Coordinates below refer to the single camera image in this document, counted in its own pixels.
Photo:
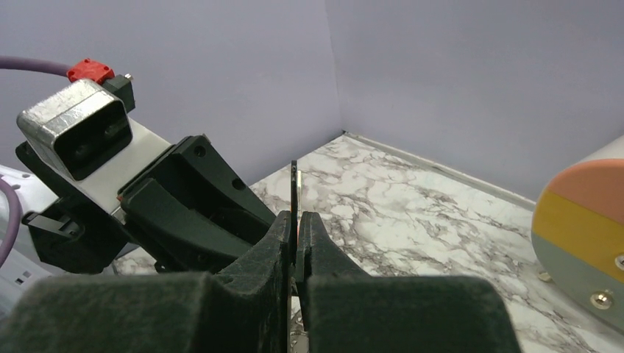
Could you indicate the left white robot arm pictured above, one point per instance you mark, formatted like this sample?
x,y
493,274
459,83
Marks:
x,y
19,234

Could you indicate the red keychain with metal chain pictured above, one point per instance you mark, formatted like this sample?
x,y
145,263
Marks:
x,y
299,340

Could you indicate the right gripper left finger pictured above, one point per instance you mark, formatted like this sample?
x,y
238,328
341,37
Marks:
x,y
243,308

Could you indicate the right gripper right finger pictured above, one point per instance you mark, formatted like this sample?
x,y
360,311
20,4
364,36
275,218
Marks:
x,y
345,309

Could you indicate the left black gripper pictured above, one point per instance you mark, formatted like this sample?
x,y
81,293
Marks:
x,y
75,235

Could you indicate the round pastel drawer cabinet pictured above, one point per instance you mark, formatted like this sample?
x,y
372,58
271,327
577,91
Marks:
x,y
577,232

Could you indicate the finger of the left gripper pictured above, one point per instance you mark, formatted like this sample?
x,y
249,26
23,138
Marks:
x,y
198,177

